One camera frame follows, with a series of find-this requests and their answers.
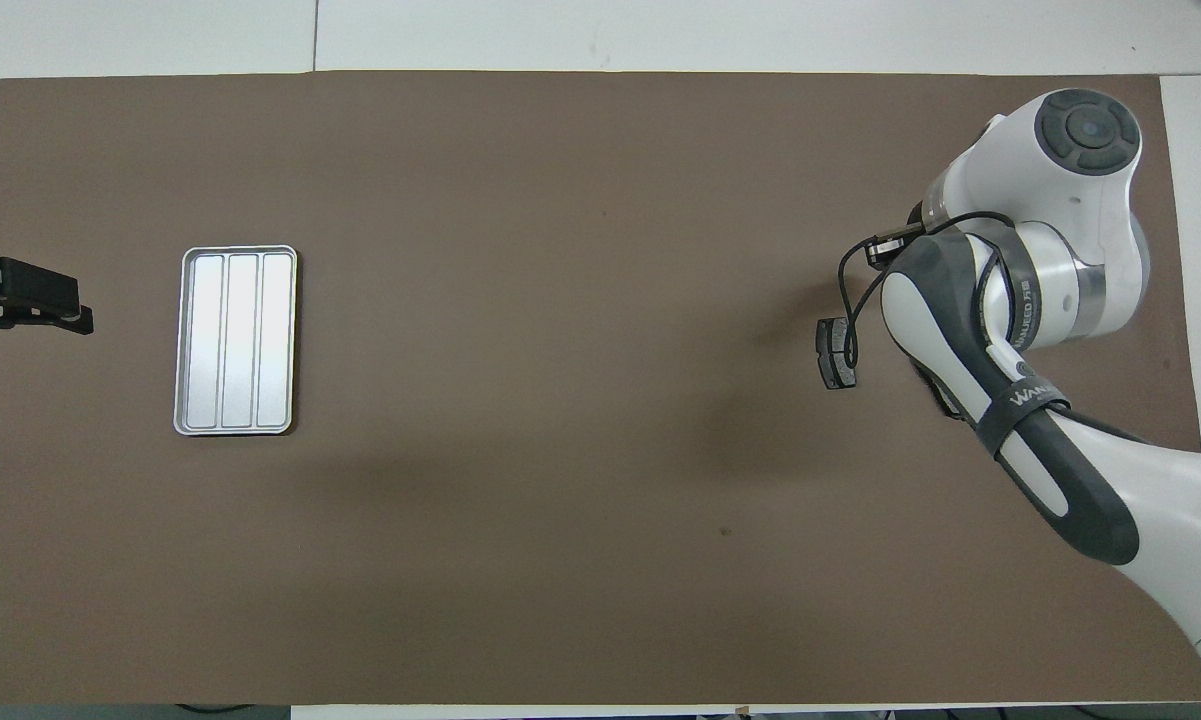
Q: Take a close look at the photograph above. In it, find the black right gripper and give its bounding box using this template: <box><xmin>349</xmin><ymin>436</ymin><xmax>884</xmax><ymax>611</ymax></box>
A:
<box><xmin>864</xmin><ymin>228</ymin><xmax>929</xmax><ymax>271</ymax></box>

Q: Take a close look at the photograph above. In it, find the brown table mat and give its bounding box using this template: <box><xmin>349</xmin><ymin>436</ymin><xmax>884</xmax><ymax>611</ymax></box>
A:
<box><xmin>0</xmin><ymin>70</ymin><xmax>1201</xmax><ymax>707</ymax></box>

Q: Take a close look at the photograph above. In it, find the silver metal tray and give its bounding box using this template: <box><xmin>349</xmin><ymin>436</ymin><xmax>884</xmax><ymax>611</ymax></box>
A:
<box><xmin>173</xmin><ymin>245</ymin><xmax>299</xmax><ymax>437</ymax></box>

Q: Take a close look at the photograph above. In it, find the rectangular grey brake pad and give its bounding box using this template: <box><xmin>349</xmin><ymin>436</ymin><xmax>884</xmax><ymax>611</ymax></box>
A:
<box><xmin>814</xmin><ymin>317</ymin><xmax>858</xmax><ymax>391</ymax></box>

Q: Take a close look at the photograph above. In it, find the curved grey brake pad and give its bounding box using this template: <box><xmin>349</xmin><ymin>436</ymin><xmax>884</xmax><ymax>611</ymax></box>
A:
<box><xmin>920</xmin><ymin>362</ymin><xmax>964</xmax><ymax>421</ymax></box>

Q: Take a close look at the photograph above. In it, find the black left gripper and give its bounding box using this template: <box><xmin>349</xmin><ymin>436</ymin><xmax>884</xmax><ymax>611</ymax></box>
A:
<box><xmin>0</xmin><ymin>257</ymin><xmax>95</xmax><ymax>362</ymax></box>

